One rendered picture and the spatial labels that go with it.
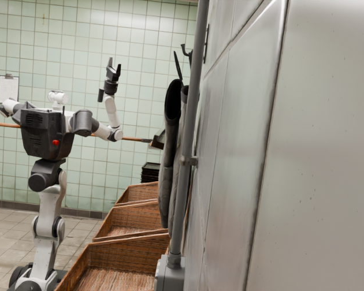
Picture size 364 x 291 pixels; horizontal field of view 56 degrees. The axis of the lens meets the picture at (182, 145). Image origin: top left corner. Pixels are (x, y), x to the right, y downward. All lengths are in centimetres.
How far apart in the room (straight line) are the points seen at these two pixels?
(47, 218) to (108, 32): 233
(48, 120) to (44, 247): 88
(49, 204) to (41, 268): 43
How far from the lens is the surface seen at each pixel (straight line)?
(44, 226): 248
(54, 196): 244
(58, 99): 233
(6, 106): 263
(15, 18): 446
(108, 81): 225
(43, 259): 256
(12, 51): 444
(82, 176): 424
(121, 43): 404
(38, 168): 230
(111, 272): 205
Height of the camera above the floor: 160
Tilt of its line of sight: 9 degrees down
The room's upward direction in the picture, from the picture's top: 6 degrees clockwise
